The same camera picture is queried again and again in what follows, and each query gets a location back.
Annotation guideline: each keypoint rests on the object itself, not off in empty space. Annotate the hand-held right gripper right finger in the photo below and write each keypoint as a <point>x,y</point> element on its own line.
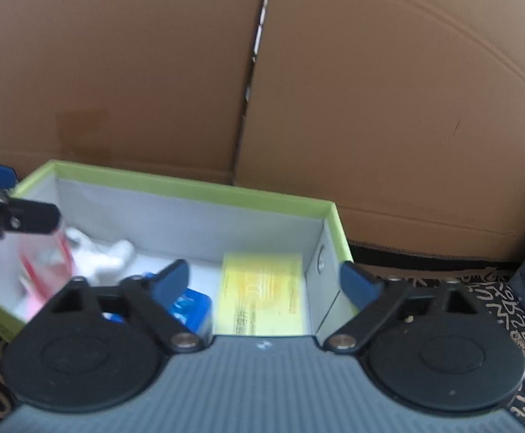
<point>357,286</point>

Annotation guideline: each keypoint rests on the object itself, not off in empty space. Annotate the black mat with tan letters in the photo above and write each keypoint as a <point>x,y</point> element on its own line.
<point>506,306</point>

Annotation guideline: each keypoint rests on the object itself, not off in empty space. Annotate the light green storage box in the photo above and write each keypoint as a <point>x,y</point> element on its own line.
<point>226,218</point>

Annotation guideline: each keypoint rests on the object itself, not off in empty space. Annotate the blue small box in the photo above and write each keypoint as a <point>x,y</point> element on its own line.
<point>194,306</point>

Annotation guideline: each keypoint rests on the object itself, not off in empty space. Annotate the pink white sock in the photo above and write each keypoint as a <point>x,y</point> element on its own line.
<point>102,257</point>

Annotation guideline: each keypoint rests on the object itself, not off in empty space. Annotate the yellow printed packet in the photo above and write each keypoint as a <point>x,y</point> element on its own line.
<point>262,293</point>

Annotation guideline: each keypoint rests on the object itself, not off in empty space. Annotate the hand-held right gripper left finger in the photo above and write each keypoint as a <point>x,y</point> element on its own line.
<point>172,282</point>

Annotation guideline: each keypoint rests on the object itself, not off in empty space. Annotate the large plain cardboard box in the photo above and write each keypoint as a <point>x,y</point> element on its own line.
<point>379,99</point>

